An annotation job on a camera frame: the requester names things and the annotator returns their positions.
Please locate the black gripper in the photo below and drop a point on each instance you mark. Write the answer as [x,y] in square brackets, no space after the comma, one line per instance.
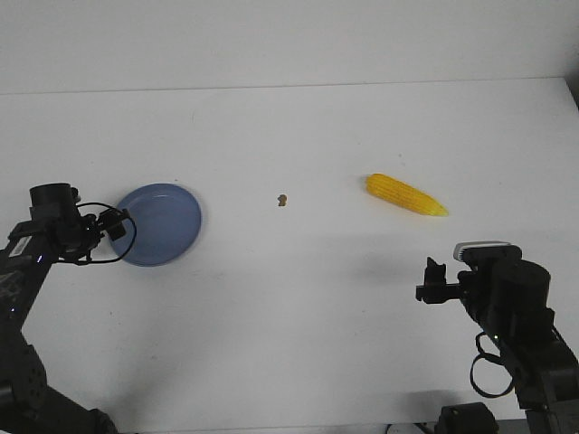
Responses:
[435,289]
[94,227]

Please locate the blue round plate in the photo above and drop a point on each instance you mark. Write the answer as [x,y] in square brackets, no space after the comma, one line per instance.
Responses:
[167,220]

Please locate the yellow corn cob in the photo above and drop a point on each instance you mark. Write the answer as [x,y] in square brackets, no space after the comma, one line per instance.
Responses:
[404,195]

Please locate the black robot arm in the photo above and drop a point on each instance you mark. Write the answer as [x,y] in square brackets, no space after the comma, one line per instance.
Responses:
[56,232]
[507,298]

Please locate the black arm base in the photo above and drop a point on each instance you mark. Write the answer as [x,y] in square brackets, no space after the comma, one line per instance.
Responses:
[470,418]

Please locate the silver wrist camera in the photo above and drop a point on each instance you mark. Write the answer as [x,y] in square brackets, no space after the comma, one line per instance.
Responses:
[472,251]

